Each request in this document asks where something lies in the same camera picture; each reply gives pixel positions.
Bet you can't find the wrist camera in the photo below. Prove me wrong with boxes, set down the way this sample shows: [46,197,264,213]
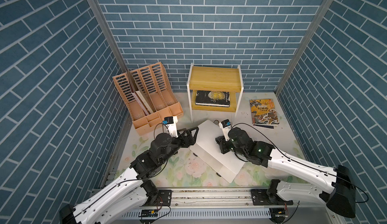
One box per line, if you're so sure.
[162,116,178,138]
[219,119,232,141]

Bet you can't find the wooden white-framed shelf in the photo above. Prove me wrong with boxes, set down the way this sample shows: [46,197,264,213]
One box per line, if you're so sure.
[186,63,244,122]

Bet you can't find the black book on shelf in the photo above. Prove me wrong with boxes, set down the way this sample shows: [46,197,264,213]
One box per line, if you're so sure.
[195,91,231,108]

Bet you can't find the papers in organizer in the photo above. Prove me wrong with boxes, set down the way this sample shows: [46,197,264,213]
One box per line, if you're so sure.
[131,91,154,116]

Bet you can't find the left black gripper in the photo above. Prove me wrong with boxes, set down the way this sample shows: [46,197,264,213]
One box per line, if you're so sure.
[157,127,198,165]

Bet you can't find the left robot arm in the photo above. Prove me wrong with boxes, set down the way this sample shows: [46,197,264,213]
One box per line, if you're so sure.
[59,127,199,224]

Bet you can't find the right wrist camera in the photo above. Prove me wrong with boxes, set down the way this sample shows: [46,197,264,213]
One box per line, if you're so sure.
[219,119,232,141]

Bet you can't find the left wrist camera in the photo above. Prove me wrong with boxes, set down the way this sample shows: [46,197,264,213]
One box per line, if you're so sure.
[162,116,178,138]

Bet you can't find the colourful illustrated book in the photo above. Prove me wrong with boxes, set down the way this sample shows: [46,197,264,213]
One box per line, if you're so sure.
[250,99,279,126]

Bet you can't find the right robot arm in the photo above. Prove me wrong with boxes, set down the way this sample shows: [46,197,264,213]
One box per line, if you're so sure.
[215,127,356,218]

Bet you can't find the small green circuit board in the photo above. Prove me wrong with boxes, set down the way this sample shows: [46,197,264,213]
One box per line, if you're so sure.
[140,209,159,219]

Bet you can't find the silver laptop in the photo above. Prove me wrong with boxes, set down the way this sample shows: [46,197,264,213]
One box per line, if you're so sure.
[189,120,244,183]

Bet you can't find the pink desk file organizer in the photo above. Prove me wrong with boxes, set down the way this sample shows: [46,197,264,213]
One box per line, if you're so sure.
[113,62,183,135]

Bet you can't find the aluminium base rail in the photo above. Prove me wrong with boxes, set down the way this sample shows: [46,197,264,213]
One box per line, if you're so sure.
[79,186,345,224]

